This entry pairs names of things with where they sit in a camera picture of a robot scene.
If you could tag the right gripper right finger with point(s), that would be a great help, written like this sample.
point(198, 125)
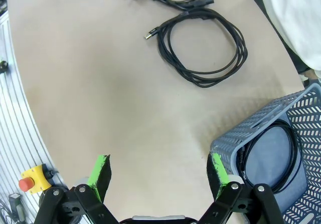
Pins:
point(218, 168)

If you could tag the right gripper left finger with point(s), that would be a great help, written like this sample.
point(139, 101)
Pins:
point(96, 173)

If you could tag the grey-blue plastic woven basket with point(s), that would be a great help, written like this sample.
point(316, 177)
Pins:
point(253, 128)

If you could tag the yellow emergency stop red button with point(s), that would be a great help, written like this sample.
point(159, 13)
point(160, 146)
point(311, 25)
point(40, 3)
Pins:
point(33, 177)

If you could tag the person torso white sweatshirt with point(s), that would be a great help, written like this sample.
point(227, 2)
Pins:
point(296, 15)

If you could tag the aluminium slotted rail frame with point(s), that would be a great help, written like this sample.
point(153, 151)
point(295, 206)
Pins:
point(17, 123)

